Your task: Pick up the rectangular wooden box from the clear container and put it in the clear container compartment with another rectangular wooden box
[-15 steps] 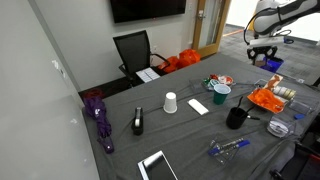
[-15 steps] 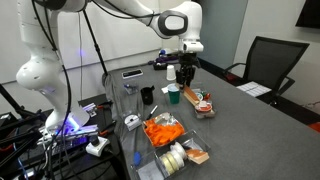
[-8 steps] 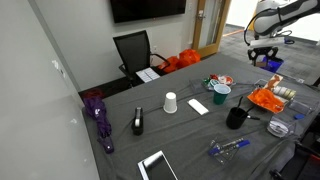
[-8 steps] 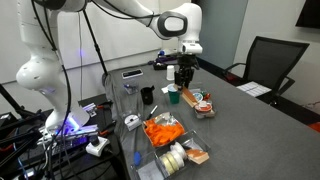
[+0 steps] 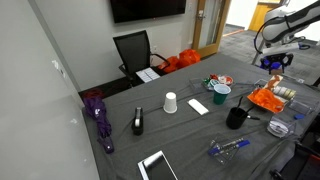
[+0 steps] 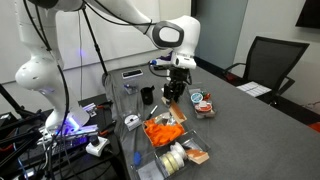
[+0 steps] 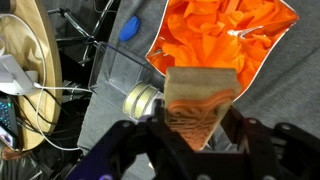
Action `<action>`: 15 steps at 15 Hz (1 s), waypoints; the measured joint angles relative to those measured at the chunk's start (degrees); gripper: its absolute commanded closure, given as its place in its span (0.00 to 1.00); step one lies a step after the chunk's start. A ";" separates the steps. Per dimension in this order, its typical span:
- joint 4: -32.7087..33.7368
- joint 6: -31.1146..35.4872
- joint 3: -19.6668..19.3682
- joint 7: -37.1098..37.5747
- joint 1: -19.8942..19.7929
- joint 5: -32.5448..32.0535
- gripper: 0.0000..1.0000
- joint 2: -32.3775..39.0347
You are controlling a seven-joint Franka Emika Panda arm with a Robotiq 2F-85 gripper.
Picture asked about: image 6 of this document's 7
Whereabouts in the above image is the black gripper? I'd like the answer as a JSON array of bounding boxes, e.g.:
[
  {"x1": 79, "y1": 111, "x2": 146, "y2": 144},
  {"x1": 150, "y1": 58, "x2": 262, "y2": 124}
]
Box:
[{"x1": 163, "y1": 68, "x2": 193, "y2": 104}]

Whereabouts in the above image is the long rectangular wooden stamp box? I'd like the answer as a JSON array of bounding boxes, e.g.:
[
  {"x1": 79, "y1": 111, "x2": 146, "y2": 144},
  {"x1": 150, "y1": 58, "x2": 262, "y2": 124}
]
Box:
[{"x1": 161, "y1": 96, "x2": 188, "y2": 125}]

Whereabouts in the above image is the clear compartment container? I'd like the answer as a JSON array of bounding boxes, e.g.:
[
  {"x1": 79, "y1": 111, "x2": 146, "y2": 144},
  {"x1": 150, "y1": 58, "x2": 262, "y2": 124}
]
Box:
[{"x1": 130, "y1": 129, "x2": 212, "y2": 180}]

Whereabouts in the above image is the teal round lid tin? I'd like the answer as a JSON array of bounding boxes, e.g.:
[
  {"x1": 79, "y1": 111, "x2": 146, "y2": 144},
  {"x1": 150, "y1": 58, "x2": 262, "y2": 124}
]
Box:
[{"x1": 189, "y1": 92, "x2": 204, "y2": 104}]

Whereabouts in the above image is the black mug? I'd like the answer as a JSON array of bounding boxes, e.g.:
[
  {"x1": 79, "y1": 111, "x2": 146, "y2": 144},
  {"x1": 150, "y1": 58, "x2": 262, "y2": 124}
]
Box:
[{"x1": 140, "y1": 85, "x2": 156, "y2": 106}]

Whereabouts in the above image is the black marker pen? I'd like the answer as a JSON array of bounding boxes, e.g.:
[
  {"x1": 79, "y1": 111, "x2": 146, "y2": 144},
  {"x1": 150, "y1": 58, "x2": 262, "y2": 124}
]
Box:
[{"x1": 145, "y1": 104, "x2": 159, "y2": 121}]

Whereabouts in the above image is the clear pen case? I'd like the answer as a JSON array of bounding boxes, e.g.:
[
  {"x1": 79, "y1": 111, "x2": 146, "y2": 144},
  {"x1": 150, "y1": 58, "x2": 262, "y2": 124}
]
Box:
[{"x1": 123, "y1": 82, "x2": 139, "y2": 96}]

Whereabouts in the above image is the round clear plastic case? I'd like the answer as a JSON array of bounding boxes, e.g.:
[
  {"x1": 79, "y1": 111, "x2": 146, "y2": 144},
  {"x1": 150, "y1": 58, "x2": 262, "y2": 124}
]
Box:
[{"x1": 122, "y1": 112, "x2": 143, "y2": 132}]

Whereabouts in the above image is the red floor object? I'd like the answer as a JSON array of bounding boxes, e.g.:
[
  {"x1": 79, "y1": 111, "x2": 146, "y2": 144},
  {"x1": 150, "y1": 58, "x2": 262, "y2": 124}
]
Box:
[{"x1": 224, "y1": 71, "x2": 236, "y2": 83}]

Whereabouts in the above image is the yellow ribbon spool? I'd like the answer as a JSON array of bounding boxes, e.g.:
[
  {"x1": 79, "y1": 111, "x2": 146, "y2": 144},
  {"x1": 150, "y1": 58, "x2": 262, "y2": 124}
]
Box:
[
  {"x1": 165, "y1": 152, "x2": 179, "y2": 172},
  {"x1": 159, "y1": 154, "x2": 175, "y2": 176}
]

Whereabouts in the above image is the small blue object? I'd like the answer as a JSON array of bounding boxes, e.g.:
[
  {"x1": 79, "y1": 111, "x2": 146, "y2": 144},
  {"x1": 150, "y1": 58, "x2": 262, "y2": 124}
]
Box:
[{"x1": 133, "y1": 151, "x2": 142, "y2": 167}]

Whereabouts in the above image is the white paper sheet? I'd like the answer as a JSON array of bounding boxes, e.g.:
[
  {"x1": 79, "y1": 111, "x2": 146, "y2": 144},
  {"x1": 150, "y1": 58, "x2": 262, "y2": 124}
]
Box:
[{"x1": 235, "y1": 80, "x2": 273, "y2": 98}]

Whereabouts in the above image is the grey table cloth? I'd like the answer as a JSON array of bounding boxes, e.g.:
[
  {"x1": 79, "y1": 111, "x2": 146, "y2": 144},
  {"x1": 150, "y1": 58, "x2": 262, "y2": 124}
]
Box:
[{"x1": 103, "y1": 58, "x2": 320, "y2": 180}]

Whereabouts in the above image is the white emergency stop controller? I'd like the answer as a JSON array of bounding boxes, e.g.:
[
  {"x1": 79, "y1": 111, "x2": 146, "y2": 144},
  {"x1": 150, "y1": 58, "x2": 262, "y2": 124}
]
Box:
[{"x1": 85, "y1": 134, "x2": 111, "y2": 158}]

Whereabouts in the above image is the black office chair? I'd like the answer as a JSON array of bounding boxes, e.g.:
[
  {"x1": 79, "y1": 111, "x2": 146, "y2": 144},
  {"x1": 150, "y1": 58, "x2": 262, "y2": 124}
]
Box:
[{"x1": 222, "y1": 35, "x2": 311, "y2": 108}]

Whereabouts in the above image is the black robot cart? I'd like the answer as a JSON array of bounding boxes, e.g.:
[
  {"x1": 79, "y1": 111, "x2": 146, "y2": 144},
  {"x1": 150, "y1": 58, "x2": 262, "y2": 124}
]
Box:
[{"x1": 0, "y1": 93, "x2": 128, "y2": 180}]

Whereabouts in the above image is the orange bag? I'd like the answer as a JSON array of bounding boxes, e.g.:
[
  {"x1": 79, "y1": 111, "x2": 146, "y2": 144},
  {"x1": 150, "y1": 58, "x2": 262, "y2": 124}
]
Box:
[{"x1": 308, "y1": 121, "x2": 320, "y2": 134}]

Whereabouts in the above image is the tablet with white frame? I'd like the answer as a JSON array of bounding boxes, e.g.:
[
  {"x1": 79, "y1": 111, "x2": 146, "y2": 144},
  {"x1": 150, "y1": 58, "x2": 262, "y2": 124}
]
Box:
[{"x1": 121, "y1": 68, "x2": 144, "y2": 80}]

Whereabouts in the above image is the wall whiteboard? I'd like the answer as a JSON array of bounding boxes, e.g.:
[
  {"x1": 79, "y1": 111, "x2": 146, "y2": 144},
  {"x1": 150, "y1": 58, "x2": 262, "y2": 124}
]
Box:
[{"x1": 0, "y1": 0, "x2": 163, "y2": 84}]

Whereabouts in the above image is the orange-handled clamp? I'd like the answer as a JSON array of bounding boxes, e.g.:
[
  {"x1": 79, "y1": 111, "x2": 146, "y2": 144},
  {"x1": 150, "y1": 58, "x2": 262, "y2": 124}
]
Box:
[
  {"x1": 99, "y1": 120, "x2": 118, "y2": 137},
  {"x1": 95, "y1": 100, "x2": 114, "y2": 110}
]

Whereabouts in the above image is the black camera tripod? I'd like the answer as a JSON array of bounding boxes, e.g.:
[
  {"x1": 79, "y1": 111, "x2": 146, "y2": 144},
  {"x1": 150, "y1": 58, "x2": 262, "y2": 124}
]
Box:
[{"x1": 81, "y1": 8, "x2": 111, "y2": 78}]

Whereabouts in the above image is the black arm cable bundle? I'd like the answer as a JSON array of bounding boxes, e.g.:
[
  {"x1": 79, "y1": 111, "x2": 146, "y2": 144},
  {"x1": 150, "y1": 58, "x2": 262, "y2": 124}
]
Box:
[{"x1": 22, "y1": 0, "x2": 158, "y2": 141}]

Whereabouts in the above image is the black wall television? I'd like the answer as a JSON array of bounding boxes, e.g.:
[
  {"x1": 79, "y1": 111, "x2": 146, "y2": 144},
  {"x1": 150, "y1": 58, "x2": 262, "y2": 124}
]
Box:
[{"x1": 294, "y1": 0, "x2": 320, "y2": 29}]

